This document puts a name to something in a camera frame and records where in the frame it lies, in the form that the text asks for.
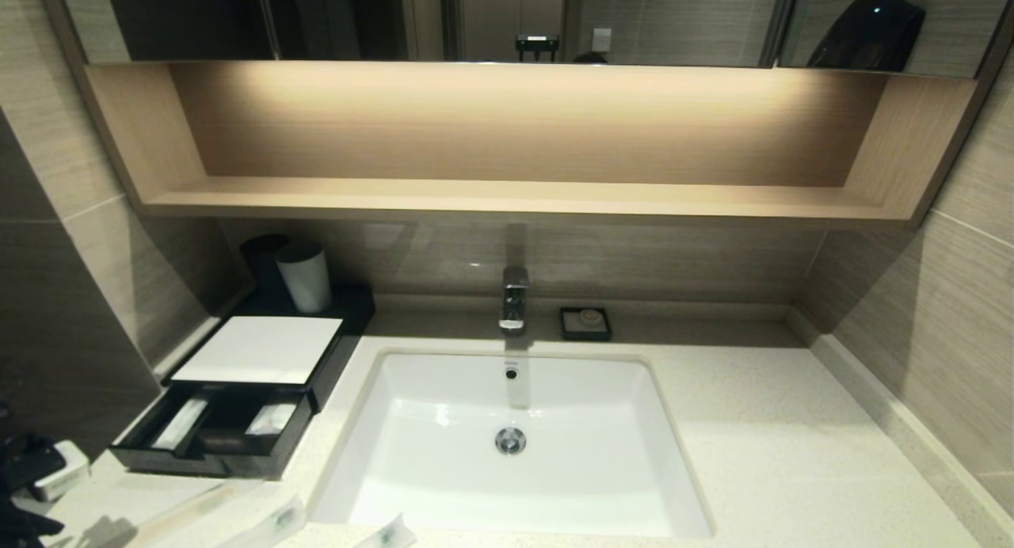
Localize chrome faucet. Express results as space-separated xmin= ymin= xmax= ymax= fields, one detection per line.
xmin=498 ymin=266 xmax=531 ymax=333

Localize white sink basin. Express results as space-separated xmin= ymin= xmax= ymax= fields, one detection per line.
xmin=309 ymin=348 xmax=714 ymax=539

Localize glossy black dome object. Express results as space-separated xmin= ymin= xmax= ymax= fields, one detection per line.
xmin=806 ymin=0 xmax=926 ymax=72

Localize black amenity box drawer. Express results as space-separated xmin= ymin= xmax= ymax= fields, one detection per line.
xmin=109 ymin=382 xmax=314 ymax=482

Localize small clear toiletry packet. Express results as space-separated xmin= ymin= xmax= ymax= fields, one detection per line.
xmin=353 ymin=512 xmax=418 ymax=548
xmin=226 ymin=494 xmax=308 ymax=548

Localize black amenity box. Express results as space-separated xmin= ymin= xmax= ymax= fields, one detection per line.
xmin=162 ymin=285 xmax=378 ymax=414

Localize small white wrapped packet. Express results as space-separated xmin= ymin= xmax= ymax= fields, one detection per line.
xmin=246 ymin=403 xmax=299 ymax=439

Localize light wooden wall shelf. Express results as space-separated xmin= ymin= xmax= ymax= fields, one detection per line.
xmin=86 ymin=61 xmax=977 ymax=230

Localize long clear toothbrush packet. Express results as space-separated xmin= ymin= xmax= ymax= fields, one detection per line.
xmin=99 ymin=478 xmax=270 ymax=548

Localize black cylindrical cup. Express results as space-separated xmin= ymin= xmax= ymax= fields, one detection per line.
xmin=240 ymin=234 xmax=290 ymax=302

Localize black soap dish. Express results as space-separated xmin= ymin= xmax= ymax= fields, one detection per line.
xmin=559 ymin=307 xmax=612 ymax=343

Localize long white wrapped packet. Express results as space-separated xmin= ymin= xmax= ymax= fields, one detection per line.
xmin=151 ymin=398 xmax=210 ymax=452

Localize mirror cabinet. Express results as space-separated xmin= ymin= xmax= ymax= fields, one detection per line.
xmin=40 ymin=0 xmax=1014 ymax=78

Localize grey plastic cup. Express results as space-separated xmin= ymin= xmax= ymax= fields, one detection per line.
xmin=274 ymin=242 xmax=333 ymax=314

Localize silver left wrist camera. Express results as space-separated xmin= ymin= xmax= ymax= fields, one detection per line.
xmin=32 ymin=440 xmax=91 ymax=503

